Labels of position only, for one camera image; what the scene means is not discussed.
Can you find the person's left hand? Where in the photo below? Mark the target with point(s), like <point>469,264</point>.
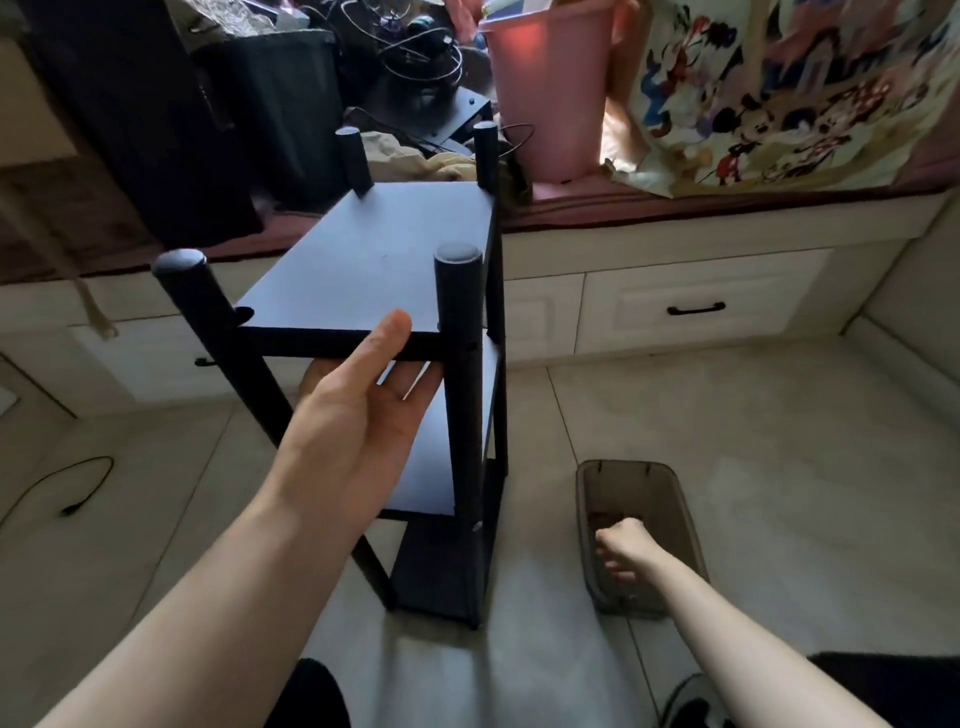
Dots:
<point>337,442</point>

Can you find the person's right hand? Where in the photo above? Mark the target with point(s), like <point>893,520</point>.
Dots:
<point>628,546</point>

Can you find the person's right fingers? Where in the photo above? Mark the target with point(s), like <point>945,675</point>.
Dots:
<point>611,559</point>

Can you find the person's left thumb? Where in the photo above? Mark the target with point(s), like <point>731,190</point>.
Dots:
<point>375,346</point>

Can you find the black tiered shelf rack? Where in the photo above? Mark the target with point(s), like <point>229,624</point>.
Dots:
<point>375,255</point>

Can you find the person's right forearm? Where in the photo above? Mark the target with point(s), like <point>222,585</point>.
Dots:
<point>742,652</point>

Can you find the person's left forearm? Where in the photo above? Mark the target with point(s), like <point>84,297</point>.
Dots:
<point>210,622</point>

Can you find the brown translucent plastic box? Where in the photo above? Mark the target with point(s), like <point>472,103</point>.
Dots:
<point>660,495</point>

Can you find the person's black shoe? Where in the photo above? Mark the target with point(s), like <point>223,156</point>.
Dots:
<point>694,705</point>

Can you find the yellow crumpled cloth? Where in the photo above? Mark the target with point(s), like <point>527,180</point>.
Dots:
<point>416,161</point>

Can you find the black electronic box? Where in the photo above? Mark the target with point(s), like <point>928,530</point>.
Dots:
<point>439,112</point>

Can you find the black waste bin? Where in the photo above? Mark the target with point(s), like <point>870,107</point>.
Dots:
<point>285,112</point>

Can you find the white drawer cabinet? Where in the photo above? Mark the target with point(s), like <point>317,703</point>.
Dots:
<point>712,277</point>

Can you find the pink plastic bin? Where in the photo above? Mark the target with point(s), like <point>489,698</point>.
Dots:
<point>551,90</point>

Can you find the dark red seat mat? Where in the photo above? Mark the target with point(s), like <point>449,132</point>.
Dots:
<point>675,199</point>

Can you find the tall black cabinet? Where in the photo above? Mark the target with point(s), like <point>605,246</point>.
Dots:
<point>127,112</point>

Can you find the cartoon print cloth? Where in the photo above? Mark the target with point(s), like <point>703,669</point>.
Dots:
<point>787,90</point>

